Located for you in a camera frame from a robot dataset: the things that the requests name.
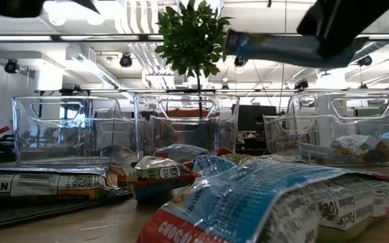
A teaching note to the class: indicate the clear plastic bin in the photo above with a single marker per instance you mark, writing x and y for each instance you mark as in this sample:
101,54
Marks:
187,135
316,135
63,141

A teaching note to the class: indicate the long pendant ceiling light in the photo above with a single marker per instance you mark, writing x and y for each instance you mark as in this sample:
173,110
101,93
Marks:
96,38
113,91

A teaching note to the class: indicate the black ceiling spotlight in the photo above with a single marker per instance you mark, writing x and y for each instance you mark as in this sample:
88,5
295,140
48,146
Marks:
240,61
301,84
126,60
364,60
11,66

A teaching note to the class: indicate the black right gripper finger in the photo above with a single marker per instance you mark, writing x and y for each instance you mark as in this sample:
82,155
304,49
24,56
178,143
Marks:
314,20
350,23

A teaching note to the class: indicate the black computer monitor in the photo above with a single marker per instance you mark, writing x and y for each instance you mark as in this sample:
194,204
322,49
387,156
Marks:
257,118

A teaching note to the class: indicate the green potted plant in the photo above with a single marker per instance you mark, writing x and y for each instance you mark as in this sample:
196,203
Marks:
191,40

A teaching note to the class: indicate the blue orange Chewy granola bar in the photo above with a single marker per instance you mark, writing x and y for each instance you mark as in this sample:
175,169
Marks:
382,153
282,49
353,143

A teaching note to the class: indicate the white rectangular ceiling duct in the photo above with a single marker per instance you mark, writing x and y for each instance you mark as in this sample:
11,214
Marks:
93,67

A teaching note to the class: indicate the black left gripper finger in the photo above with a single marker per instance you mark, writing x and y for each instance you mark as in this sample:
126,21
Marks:
87,4

